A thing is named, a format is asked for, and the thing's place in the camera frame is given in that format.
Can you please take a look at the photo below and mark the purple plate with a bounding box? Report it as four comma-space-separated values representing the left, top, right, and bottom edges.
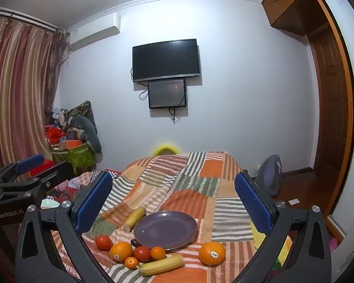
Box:
134, 210, 198, 250

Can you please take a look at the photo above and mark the dark patterned cloth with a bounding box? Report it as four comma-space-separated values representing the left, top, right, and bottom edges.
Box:
65, 101, 97, 136

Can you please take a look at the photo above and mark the red bag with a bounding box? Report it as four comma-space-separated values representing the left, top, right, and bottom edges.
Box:
45, 125, 67, 145

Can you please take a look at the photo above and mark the floral quilt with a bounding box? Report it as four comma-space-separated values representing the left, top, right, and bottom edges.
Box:
46, 169, 121, 204

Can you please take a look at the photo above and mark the orange box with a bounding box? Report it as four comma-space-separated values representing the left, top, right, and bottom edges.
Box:
60, 140, 83, 151

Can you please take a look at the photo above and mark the yellow hoop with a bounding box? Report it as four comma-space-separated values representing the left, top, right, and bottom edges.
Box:
152, 143, 179, 156

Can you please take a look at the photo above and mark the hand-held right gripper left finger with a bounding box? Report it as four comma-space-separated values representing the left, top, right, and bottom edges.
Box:
15, 171, 114, 283

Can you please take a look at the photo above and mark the white air conditioner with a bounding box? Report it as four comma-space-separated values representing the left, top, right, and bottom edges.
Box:
67, 12, 121, 52

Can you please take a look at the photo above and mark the striped patchwork blanket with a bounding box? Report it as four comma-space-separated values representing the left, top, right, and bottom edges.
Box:
50, 151, 292, 283

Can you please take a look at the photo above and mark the yellow bed sheet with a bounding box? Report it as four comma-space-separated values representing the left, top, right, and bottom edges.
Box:
249, 221, 292, 272

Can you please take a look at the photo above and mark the large orange with sticker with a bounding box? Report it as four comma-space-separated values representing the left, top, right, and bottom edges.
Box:
109, 242, 134, 262
198, 242, 226, 266

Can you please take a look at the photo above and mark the green cardboard box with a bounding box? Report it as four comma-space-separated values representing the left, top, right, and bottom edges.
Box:
51, 143, 95, 171

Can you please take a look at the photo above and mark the red box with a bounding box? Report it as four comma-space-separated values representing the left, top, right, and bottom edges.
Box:
28, 159, 55, 177

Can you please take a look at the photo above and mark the brown wooden door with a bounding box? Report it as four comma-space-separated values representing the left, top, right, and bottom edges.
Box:
308, 28, 347, 180

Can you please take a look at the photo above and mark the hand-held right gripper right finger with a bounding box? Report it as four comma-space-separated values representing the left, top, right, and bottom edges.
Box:
233, 171, 332, 283

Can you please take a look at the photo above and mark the striped red curtain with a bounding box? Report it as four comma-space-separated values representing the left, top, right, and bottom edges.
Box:
0, 15, 68, 180

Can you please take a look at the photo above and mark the grey backpack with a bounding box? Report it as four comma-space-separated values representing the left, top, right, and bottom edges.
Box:
255, 155, 283, 196

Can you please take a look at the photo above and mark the curtain rod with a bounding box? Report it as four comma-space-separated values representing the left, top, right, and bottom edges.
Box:
0, 9, 68, 34

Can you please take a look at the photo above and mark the black wall television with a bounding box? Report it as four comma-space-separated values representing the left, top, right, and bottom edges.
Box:
132, 38, 202, 82

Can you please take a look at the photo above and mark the wooden overhead cabinet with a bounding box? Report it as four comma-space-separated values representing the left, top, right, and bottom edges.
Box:
261, 0, 328, 36

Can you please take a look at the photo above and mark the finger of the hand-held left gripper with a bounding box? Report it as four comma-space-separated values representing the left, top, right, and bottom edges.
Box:
0, 160, 75, 199
0, 153, 45, 184

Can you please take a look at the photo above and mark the red tomato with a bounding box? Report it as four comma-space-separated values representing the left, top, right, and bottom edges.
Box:
95, 235, 114, 251
133, 246, 152, 263

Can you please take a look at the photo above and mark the black television cable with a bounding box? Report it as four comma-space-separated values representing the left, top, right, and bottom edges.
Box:
139, 82, 150, 101

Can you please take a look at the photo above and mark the small mandarin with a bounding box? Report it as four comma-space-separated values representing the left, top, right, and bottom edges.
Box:
124, 256, 140, 270
150, 246, 166, 260

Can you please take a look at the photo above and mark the small black monitor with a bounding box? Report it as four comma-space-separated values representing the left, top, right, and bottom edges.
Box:
148, 79, 186, 109

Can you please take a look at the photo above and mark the pale green sugarcane piece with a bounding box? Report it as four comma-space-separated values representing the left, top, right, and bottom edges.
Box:
136, 254, 184, 277

